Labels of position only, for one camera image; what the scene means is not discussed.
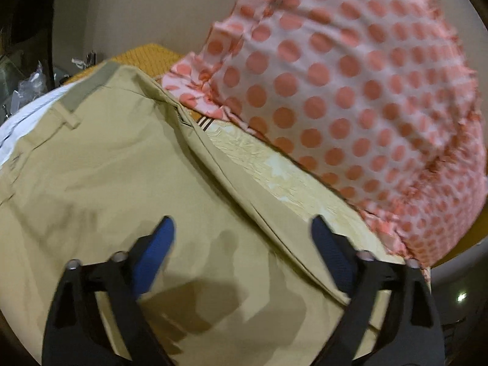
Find clutter on side table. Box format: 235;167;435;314
1;50;98;125

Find yellow patterned bedsheet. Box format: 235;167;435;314
62;42;432;336

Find left pink polka-dot pillow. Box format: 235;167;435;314
161;0;487;267

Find khaki beige pants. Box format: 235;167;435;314
1;64;346;365

